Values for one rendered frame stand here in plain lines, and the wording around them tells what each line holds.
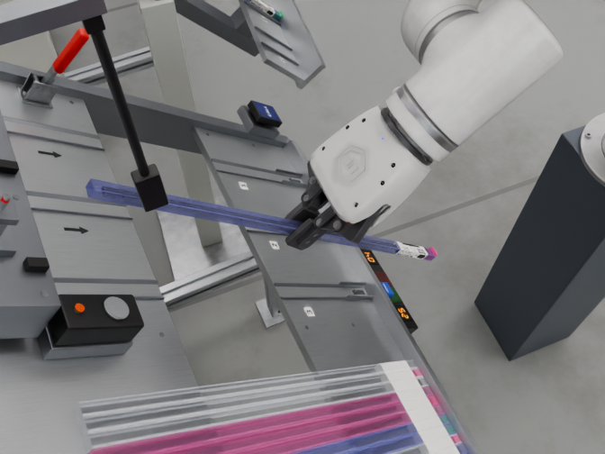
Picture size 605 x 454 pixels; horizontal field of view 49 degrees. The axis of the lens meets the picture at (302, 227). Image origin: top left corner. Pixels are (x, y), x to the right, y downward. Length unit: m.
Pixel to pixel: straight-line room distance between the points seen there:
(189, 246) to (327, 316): 1.03
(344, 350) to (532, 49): 0.43
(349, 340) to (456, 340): 0.91
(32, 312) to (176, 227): 1.36
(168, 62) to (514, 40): 0.81
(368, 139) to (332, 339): 0.29
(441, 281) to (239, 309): 0.55
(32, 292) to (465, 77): 0.42
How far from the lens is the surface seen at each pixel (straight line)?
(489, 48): 0.65
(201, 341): 1.75
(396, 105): 0.67
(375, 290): 0.98
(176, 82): 1.35
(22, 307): 0.56
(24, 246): 0.60
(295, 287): 0.88
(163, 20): 1.25
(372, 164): 0.67
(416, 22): 0.71
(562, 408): 1.79
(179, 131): 1.00
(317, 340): 0.84
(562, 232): 1.36
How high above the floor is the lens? 1.61
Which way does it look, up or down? 59 degrees down
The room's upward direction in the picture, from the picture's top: straight up
